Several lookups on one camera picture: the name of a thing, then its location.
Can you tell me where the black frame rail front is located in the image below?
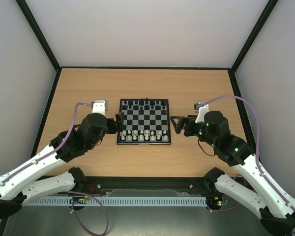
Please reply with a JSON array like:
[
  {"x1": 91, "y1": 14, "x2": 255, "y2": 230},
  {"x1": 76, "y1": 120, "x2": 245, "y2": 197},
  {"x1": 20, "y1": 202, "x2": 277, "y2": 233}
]
[{"x1": 14, "y1": 176, "x2": 276, "y2": 195}]

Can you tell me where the white slotted cable duct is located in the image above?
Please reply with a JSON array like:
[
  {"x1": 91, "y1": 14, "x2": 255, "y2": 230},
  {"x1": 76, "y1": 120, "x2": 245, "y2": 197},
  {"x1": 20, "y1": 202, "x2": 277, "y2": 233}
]
[{"x1": 27, "y1": 196, "x2": 207, "y2": 207}]

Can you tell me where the purple cable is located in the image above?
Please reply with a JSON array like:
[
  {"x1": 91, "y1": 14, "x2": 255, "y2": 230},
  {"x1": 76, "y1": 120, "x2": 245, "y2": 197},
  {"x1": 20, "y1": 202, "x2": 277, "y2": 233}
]
[
  {"x1": 199, "y1": 95, "x2": 295, "y2": 236},
  {"x1": 0, "y1": 102, "x2": 110, "y2": 236}
]

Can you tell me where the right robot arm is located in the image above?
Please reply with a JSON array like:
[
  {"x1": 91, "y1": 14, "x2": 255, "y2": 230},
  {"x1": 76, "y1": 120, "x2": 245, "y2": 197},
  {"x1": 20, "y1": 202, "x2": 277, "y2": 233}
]
[{"x1": 171, "y1": 111, "x2": 295, "y2": 236}]

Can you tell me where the left electronics board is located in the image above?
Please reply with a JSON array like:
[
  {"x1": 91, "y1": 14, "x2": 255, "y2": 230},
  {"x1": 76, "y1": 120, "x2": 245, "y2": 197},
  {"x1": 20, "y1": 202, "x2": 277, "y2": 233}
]
[{"x1": 69, "y1": 195, "x2": 92, "y2": 205}]

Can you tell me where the electronics board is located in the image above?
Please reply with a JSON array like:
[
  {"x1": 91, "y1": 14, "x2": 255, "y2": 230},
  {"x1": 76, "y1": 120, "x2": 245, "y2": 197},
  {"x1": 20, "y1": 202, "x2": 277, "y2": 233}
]
[
  {"x1": 69, "y1": 195, "x2": 92, "y2": 205},
  {"x1": 206, "y1": 195, "x2": 229, "y2": 206}
]

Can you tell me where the black pieces row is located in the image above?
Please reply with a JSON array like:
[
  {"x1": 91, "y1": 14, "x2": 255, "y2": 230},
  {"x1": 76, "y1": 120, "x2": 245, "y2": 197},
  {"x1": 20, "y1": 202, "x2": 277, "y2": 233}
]
[{"x1": 120, "y1": 98, "x2": 169, "y2": 111}]

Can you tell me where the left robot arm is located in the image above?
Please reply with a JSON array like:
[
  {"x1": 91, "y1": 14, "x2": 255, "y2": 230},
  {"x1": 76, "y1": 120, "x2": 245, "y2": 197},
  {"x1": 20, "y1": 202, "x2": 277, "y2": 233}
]
[{"x1": 0, "y1": 112, "x2": 124, "y2": 219}]

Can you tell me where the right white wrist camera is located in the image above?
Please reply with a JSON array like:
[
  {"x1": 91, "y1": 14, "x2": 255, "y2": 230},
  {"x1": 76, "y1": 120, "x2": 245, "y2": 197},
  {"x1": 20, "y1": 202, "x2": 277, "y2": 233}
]
[{"x1": 194, "y1": 101, "x2": 209, "y2": 123}]

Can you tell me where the right electronics board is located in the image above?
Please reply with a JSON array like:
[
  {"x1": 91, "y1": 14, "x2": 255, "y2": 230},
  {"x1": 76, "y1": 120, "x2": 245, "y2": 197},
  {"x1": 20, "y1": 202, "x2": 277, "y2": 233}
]
[{"x1": 206, "y1": 195, "x2": 229, "y2": 206}]

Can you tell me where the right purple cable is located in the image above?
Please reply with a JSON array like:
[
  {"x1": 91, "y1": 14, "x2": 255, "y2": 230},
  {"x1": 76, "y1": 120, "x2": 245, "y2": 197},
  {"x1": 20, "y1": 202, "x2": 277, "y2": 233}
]
[{"x1": 199, "y1": 95, "x2": 295, "y2": 236}]

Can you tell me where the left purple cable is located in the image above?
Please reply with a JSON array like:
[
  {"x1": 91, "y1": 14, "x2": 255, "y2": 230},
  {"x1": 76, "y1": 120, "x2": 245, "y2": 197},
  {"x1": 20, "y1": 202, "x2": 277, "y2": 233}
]
[{"x1": 0, "y1": 102, "x2": 110, "y2": 236}]

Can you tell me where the black and grey chessboard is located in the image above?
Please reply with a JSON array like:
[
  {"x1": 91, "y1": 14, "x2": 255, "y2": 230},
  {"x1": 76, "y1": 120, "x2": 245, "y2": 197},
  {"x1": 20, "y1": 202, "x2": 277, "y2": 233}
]
[{"x1": 117, "y1": 104, "x2": 171, "y2": 145}]

